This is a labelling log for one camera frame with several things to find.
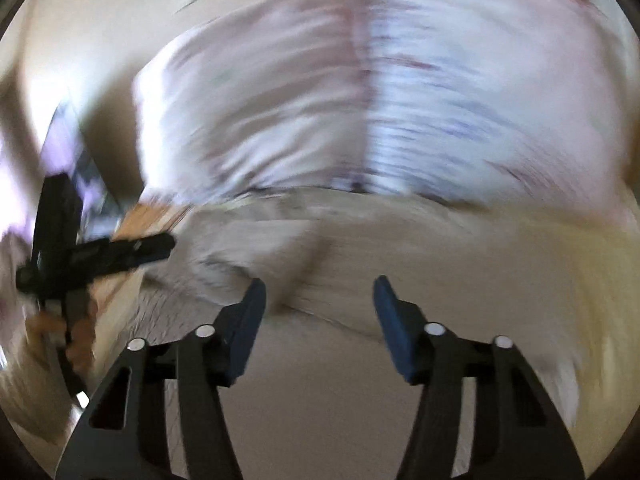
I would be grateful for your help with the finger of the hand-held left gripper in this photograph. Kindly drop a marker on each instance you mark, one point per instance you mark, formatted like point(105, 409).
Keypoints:
point(130, 252)

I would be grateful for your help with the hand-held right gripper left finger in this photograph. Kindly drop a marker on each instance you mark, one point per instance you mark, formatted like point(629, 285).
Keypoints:
point(245, 325)

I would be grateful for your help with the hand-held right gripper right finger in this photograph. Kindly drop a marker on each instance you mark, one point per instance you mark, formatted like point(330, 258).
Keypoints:
point(392, 325)

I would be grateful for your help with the person's left hand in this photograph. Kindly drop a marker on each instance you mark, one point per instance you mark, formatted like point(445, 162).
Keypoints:
point(80, 345)

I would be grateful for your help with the dark furniture piece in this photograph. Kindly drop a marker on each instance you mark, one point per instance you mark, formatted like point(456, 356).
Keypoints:
point(85, 170)

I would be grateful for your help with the yellow patterned bed sheet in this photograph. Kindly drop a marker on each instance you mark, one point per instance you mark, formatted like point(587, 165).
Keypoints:
point(325, 410)

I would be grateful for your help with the blue and pink floral pillow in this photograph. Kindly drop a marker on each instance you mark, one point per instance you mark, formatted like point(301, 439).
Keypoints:
point(475, 100)

